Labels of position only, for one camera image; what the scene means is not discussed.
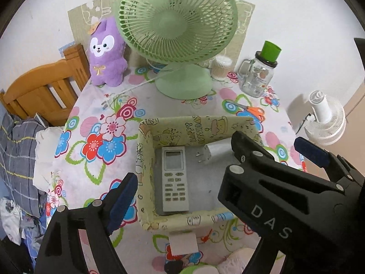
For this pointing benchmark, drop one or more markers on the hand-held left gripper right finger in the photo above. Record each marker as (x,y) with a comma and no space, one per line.
(268,259)

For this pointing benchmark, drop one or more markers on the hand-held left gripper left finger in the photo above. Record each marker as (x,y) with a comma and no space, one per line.
(122,202)

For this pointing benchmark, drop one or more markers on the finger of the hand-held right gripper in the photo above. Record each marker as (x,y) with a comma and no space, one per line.
(248,149)
(310,151)

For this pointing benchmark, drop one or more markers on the white charger plug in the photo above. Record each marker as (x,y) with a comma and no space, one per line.
(218,151)

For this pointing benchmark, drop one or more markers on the yellow patterned storage box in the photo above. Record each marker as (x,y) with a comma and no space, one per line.
(182,131)

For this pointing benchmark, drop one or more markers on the white clip fan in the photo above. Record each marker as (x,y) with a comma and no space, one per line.
(322,111)

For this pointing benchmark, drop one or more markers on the white remote control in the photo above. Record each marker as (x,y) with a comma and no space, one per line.
(175,182)

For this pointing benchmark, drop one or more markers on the glass mug jar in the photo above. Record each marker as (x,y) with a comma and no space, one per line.
(253,82)

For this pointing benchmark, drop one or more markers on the light green plastic lid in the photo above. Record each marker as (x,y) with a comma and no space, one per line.
(199,270)

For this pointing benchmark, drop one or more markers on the small white container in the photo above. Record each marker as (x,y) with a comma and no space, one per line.
(183,243)

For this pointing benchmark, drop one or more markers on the clear cotton swab container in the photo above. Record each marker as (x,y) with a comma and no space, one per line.
(220,68)

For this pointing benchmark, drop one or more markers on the blue patterned cloth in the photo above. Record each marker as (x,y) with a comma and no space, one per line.
(31,234)

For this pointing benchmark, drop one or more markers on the green plastic cup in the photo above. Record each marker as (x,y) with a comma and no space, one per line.
(271,51)

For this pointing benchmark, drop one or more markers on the floral tablecloth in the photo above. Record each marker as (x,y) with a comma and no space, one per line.
(85,105)

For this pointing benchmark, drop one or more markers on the white printed cloth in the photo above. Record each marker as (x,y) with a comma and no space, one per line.
(10,217)

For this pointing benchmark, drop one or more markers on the grey plaid blanket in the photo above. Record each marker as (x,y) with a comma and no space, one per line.
(17,154)

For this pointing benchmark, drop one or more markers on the wooden bed headboard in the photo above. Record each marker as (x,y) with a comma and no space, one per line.
(37,88)

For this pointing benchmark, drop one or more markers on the purple plush toy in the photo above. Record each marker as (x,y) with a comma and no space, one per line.
(107,60)

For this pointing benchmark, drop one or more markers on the green desk fan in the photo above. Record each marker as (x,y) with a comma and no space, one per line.
(171,22)

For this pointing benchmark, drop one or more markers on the blue paper piece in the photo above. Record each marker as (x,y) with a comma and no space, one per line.
(66,47)

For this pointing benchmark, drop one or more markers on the beige patterned wall sheet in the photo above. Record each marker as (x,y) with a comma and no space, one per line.
(82,20)

